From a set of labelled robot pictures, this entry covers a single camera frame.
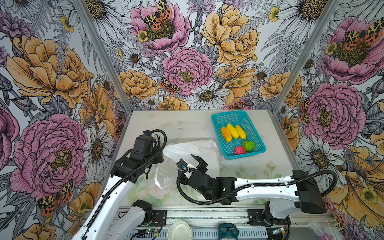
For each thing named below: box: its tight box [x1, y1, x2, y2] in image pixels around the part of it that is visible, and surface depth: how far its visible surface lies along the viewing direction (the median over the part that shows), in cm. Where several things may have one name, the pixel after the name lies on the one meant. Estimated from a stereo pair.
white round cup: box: [167, 220, 193, 240], surface depth 71 cm
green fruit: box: [242, 140, 255, 152], surface depth 98 cm
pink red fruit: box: [234, 146, 246, 155], surface depth 95 cm
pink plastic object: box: [307, 220, 333, 240], surface depth 71 cm
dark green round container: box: [217, 223, 240, 240], surface depth 65 cm
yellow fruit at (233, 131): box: [226, 123, 240, 139], surface depth 107 cm
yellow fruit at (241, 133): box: [235, 125, 246, 140], surface depth 105 cm
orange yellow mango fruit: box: [221, 126, 232, 143], surface depth 104 cm
